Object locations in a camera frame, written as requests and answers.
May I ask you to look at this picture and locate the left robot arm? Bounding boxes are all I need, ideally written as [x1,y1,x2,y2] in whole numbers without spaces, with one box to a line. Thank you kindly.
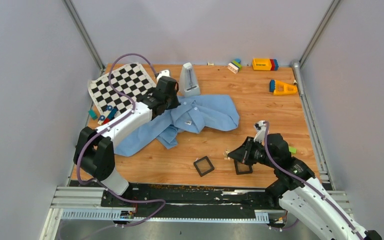
[73,76,180,207]

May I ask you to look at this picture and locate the small green block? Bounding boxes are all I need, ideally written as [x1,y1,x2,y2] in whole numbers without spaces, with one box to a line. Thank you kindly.
[288,146,297,154]

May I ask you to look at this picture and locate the teal small block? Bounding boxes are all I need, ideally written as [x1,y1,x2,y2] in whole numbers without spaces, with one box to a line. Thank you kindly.
[88,109,98,120]

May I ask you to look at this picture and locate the yellow blue toy wedge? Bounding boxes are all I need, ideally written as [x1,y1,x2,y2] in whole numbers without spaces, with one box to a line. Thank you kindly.
[269,79,298,96]

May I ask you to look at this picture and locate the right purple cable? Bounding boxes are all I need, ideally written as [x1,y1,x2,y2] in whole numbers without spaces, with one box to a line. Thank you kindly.
[263,120,365,240]

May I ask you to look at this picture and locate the white metronome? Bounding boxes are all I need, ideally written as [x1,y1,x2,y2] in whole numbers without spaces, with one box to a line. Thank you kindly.
[178,62,201,97]

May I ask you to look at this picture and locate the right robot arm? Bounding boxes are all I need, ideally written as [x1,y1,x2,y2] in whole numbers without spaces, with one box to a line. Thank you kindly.
[227,133,382,240]

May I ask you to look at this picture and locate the white green blue blocks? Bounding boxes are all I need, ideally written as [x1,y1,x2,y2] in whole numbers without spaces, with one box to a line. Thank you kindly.
[227,58,242,74]

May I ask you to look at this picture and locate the grey pipe in corner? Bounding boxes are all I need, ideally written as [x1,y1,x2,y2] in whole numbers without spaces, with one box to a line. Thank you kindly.
[290,59,304,97]

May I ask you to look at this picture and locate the light blue shirt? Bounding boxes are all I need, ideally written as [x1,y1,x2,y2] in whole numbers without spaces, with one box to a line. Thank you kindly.
[114,94,240,157]

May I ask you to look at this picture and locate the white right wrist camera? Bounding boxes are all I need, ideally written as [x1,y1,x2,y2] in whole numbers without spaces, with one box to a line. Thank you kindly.
[253,120,269,143]

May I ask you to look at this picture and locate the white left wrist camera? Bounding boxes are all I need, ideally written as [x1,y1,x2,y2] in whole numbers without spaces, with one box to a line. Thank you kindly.
[156,69,171,82]

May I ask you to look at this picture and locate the gold leaf brooch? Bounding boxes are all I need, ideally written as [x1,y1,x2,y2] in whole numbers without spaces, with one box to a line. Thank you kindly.
[223,149,231,160]

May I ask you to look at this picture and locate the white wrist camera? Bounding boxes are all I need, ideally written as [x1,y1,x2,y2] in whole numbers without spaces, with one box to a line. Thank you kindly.
[156,69,171,82]
[253,120,269,143]

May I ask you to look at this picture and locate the black white checkerboard mat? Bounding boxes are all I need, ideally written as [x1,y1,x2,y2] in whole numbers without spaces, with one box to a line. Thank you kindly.
[87,63,156,116]

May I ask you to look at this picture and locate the black square frame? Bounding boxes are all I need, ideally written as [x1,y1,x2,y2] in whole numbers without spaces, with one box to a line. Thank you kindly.
[233,160,253,175]
[193,156,215,177]

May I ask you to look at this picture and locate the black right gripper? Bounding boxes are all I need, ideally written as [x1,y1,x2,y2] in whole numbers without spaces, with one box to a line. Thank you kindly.
[227,136,277,169]

